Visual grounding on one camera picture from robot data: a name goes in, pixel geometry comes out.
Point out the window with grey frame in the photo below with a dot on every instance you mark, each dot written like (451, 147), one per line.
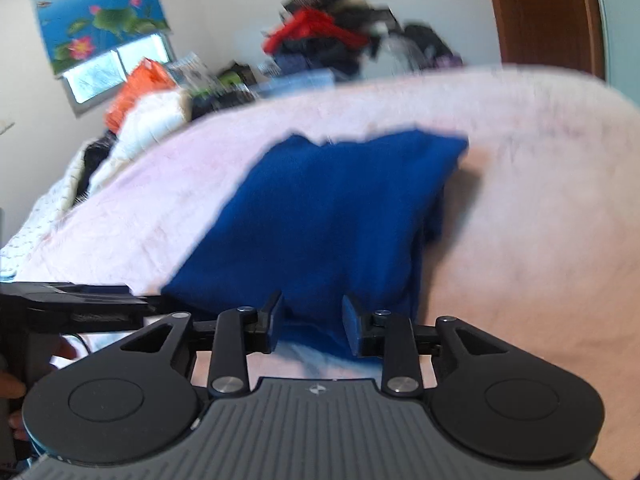
(110, 70)

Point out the clear plastic bag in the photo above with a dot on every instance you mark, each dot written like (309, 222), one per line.
(395, 50)

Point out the person's left hand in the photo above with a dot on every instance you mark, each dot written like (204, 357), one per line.
(64, 349)

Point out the white script print quilt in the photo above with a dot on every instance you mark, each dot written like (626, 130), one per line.
(45, 210)

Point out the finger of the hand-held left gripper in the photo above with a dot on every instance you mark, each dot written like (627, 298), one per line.
(110, 302)

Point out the white puffer jacket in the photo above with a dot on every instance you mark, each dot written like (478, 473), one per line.
(145, 120)

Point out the pile of dark clothes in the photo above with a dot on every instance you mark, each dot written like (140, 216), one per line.
(350, 35)

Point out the light blue folded blanket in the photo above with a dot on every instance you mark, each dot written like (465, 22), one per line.
(300, 82)

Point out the pink fleece blanket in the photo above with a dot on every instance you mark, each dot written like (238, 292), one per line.
(525, 200)

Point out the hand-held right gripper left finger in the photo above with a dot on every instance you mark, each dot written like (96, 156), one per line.
(275, 321)

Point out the red garment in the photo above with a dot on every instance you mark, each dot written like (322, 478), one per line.
(310, 27)

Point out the lotus print window blind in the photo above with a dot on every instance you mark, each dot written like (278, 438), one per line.
(95, 10)

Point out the brown wooden door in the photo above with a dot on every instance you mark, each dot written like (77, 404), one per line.
(545, 10)

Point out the blue knit sweater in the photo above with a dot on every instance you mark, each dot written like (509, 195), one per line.
(330, 220)

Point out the black zebra print clothes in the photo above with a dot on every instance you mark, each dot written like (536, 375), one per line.
(92, 165)

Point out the orange plastic bag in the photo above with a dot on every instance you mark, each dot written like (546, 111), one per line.
(135, 90)

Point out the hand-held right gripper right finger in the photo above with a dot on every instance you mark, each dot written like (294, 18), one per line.
(351, 326)

